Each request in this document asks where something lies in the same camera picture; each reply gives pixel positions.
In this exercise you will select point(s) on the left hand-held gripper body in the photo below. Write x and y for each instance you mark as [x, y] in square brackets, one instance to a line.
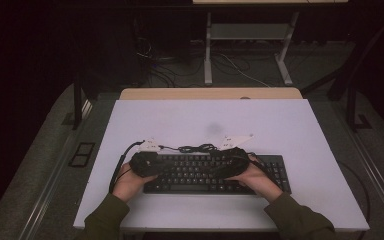
[143, 165]

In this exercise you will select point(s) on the black floor socket plate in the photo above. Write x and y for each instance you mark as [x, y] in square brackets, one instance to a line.
[81, 154]

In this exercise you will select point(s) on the black metal stand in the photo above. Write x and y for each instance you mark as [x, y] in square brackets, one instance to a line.
[350, 106]
[77, 106]

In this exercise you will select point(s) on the person's right hand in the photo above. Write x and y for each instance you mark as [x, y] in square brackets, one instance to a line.
[258, 181]

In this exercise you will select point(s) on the grey metal frame desk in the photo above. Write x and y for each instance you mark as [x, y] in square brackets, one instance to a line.
[246, 31]

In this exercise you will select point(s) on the person's left hand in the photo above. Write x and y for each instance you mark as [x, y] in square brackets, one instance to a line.
[128, 186]

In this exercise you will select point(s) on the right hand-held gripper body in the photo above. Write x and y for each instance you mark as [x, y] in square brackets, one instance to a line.
[233, 163]

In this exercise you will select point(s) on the small round table grommet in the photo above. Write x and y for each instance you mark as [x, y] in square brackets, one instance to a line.
[245, 98]

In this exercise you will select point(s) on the metal floor rail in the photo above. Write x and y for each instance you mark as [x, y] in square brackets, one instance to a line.
[376, 186]
[51, 186]

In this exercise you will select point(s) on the wooden table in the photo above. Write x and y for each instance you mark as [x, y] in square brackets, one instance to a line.
[180, 94]

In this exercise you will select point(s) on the black computer keyboard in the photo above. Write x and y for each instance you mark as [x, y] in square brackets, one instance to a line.
[193, 183]

